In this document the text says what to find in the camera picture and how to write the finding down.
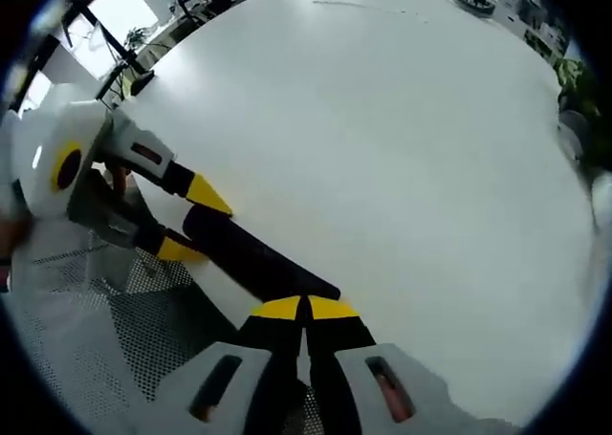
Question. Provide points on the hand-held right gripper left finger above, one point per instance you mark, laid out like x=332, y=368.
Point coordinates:
x=239, y=373

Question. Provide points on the small green floor plant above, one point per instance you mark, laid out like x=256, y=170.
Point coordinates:
x=136, y=36

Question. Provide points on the black remote control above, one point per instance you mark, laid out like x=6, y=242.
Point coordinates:
x=248, y=253

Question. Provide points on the person's left hand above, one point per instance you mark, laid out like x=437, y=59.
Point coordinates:
x=118, y=179

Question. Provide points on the white mesh office chair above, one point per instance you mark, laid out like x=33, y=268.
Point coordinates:
x=95, y=349

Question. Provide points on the potted green plant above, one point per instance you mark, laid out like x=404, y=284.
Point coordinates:
x=581, y=83

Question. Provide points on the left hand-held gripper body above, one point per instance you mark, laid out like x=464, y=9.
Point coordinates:
x=43, y=143

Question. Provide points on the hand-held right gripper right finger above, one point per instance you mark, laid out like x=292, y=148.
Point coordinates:
x=344, y=373

